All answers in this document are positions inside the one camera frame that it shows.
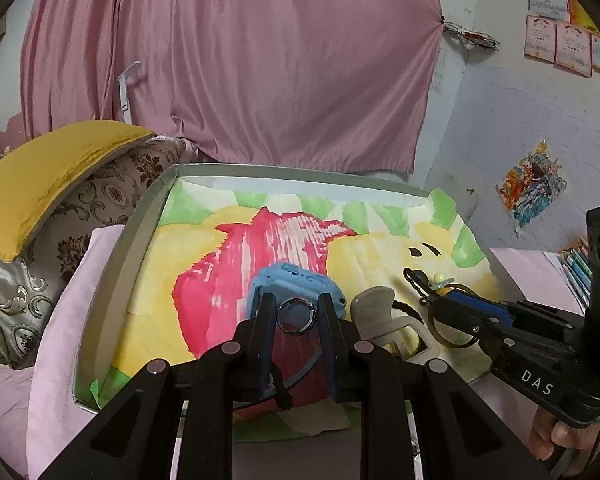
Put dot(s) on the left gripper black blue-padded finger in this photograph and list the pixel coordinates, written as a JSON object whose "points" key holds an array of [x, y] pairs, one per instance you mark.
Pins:
{"points": [[236, 370], [357, 370], [468, 314]]}

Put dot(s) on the blue kids smartwatch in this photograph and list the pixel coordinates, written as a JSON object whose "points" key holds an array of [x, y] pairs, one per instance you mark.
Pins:
{"points": [[296, 349]]}

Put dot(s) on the beige plastic hair claw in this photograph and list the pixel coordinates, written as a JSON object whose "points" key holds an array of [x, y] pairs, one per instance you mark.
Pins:
{"points": [[378, 317]]}

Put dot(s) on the right hand on handle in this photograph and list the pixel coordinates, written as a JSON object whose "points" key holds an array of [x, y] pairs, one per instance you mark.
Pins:
{"points": [[547, 433]]}

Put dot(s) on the colourful cartoon cloth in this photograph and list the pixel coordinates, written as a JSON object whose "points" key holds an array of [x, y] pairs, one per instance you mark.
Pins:
{"points": [[209, 245]]}

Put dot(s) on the stack of books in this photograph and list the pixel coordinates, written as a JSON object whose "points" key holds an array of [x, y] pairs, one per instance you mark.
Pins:
{"points": [[571, 264]]}

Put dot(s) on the grey shallow cardboard box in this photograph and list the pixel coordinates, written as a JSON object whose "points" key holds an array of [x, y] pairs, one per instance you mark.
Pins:
{"points": [[104, 323]]}

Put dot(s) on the pink bed sheet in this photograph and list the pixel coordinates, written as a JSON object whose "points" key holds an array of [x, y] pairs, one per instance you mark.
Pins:
{"points": [[38, 417]]}

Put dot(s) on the floral brocade pillow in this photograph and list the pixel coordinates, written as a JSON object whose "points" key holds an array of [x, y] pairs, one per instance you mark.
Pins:
{"points": [[31, 285]]}

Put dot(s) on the curtain tieback hook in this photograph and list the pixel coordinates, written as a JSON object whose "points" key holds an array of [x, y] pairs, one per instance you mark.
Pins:
{"points": [[468, 38]]}

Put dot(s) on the yellow pillow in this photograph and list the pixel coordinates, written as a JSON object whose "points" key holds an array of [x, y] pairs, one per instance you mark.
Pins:
{"points": [[35, 177]]}

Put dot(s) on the pink curtain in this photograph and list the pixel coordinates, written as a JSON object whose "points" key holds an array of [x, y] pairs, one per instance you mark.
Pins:
{"points": [[335, 85]]}

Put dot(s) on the colourful cartoon wall sticker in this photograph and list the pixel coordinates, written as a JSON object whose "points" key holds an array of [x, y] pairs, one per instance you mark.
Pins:
{"points": [[532, 185]]}

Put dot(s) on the wall certificates group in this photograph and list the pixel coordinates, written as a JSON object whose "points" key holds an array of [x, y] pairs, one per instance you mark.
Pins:
{"points": [[560, 32]]}

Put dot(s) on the white window handle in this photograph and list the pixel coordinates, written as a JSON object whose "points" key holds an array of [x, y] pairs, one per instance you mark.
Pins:
{"points": [[123, 91]]}

